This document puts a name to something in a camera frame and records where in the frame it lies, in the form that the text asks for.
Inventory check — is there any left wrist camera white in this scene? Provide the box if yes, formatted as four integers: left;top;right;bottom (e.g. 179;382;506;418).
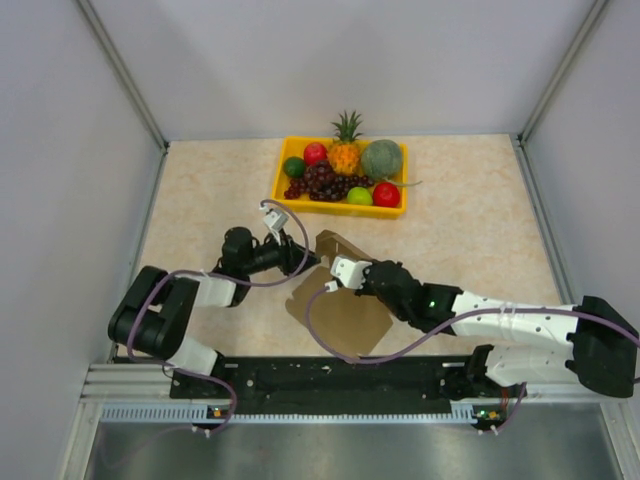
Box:
260;202;289;242

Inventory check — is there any pineapple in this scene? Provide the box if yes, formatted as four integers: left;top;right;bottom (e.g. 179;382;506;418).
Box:
328;110;362;175

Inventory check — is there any red apple at back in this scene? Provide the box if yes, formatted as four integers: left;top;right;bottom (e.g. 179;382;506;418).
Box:
303;142;328;166

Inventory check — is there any yellow plastic tray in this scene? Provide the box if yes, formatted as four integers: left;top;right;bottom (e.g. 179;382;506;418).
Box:
270;136;408;220

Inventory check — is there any left aluminium frame post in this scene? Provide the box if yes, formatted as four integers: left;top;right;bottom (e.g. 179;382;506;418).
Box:
72;0;169;153

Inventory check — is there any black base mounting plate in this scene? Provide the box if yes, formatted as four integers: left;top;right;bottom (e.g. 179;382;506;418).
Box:
170;355;526;416

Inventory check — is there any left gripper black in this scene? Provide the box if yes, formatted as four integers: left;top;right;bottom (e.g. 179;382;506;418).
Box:
242;228;320;276

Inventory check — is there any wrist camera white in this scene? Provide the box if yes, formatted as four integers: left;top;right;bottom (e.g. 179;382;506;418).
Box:
260;202;289;242
325;255;373;293

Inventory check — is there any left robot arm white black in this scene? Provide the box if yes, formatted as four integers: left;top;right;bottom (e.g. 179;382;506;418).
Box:
132;227;319;397

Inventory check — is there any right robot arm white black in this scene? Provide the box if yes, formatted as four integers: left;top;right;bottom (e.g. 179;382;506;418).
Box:
356;261;639;398

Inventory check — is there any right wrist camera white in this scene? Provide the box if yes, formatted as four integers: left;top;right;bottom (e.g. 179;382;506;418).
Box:
325;255;373;293

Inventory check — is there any aluminium frame post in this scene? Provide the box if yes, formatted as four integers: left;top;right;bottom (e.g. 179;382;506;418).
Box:
516;0;612;149
72;0;169;153

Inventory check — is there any white cable duct strip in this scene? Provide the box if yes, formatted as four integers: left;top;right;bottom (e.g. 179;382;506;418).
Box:
100;402;502;426

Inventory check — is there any right aluminium frame post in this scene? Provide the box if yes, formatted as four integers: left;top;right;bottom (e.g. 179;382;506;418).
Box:
516;0;612;149

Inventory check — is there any red tomato fruit front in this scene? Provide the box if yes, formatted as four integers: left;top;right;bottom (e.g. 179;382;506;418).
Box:
372;182;401;208

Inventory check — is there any green netted melon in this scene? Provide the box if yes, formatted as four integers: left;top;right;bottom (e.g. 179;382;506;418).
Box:
360;139;404;180

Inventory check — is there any light green apple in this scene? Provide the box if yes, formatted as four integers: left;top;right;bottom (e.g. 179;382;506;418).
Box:
346;187;374;206

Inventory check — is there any purple grape bunch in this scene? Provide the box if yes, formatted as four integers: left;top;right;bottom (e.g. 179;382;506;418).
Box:
284;160;374;202

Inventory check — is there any brown cardboard box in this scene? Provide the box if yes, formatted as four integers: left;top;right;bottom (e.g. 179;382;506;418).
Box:
285;230;392;357

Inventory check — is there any dark green lime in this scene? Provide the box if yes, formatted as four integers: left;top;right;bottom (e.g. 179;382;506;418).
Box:
282;156;306;179

